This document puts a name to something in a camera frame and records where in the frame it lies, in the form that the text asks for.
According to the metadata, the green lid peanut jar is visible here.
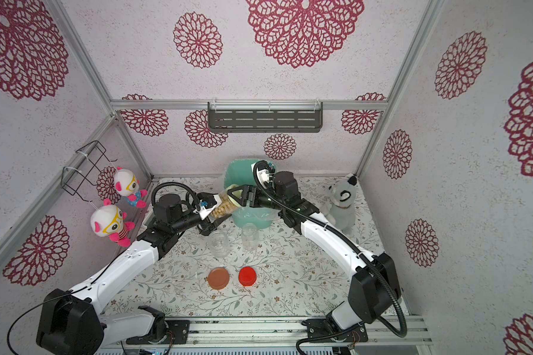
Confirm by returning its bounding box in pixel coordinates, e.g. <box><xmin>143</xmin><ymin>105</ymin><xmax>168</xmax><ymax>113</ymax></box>
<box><xmin>211</xmin><ymin>190</ymin><xmax>241</xmax><ymax>219</ymax></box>

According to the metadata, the glass peanut jar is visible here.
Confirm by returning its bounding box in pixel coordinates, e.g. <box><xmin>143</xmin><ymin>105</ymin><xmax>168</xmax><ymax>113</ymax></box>
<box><xmin>207</xmin><ymin>231</ymin><xmax>230</xmax><ymax>258</ymax></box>

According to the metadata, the red lid peanut jar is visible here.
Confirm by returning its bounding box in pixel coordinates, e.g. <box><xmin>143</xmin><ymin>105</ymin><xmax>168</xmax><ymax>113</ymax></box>
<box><xmin>241</xmin><ymin>223</ymin><xmax>260</xmax><ymax>251</ymax></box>

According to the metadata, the brown jar lid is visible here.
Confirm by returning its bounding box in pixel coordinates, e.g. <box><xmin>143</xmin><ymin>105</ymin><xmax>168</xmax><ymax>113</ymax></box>
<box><xmin>207</xmin><ymin>267</ymin><xmax>230</xmax><ymax>290</ymax></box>

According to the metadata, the red jar lid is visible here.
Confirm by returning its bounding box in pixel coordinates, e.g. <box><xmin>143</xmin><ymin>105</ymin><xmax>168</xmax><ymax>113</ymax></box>
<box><xmin>238</xmin><ymin>266</ymin><xmax>257</xmax><ymax>287</ymax></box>

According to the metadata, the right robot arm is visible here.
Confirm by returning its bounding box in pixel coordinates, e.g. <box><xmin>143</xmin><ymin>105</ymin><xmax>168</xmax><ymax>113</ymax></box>
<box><xmin>226</xmin><ymin>171</ymin><xmax>407</xmax><ymax>337</ymax></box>

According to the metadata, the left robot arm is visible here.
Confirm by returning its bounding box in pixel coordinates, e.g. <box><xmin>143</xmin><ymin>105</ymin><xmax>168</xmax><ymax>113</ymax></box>
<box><xmin>36</xmin><ymin>192</ymin><xmax>222</xmax><ymax>354</ymax></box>

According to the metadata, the green trash bin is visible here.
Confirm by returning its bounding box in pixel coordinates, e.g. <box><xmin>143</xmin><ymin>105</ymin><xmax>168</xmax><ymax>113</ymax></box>
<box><xmin>224</xmin><ymin>158</ymin><xmax>278</xmax><ymax>229</ymax></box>

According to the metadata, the grey husky plush toy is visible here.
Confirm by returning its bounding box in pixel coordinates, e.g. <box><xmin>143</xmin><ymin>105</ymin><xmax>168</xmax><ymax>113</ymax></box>
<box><xmin>324</xmin><ymin>174</ymin><xmax>358</xmax><ymax>235</ymax></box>

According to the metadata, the plush toy blue dotted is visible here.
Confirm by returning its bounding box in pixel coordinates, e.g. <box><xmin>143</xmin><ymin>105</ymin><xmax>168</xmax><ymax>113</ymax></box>
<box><xmin>113</xmin><ymin>167</ymin><xmax>147</xmax><ymax>209</ymax></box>

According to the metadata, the plush toy red striped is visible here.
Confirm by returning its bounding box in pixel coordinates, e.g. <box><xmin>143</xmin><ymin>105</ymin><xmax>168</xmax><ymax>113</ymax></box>
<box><xmin>90</xmin><ymin>199</ymin><xmax>136</xmax><ymax>248</ymax></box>

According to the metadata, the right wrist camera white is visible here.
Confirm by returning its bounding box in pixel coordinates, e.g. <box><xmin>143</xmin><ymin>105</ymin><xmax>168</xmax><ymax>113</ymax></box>
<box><xmin>253</xmin><ymin>161</ymin><xmax>276</xmax><ymax>189</ymax></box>

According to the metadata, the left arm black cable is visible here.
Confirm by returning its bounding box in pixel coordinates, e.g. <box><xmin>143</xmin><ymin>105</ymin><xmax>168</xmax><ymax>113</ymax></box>
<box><xmin>150</xmin><ymin>181</ymin><xmax>201</xmax><ymax>214</ymax></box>

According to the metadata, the dark grey wall shelf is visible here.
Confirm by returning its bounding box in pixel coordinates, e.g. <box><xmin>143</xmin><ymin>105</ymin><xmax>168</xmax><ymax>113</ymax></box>
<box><xmin>207</xmin><ymin>102</ymin><xmax>324</xmax><ymax>133</ymax></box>

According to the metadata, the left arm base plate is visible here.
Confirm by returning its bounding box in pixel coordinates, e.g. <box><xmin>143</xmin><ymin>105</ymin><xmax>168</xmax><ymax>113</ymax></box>
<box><xmin>124</xmin><ymin>319</ymin><xmax>190</xmax><ymax>346</ymax></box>

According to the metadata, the black wire wall rack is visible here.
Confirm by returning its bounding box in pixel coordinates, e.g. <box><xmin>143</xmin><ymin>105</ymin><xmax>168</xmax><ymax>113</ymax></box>
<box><xmin>59</xmin><ymin>140</ymin><xmax>117</xmax><ymax>203</ymax></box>

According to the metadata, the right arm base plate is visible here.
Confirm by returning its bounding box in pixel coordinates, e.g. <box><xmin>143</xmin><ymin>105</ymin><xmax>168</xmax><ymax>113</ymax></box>
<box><xmin>301</xmin><ymin>318</ymin><xmax>369</xmax><ymax>344</ymax></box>

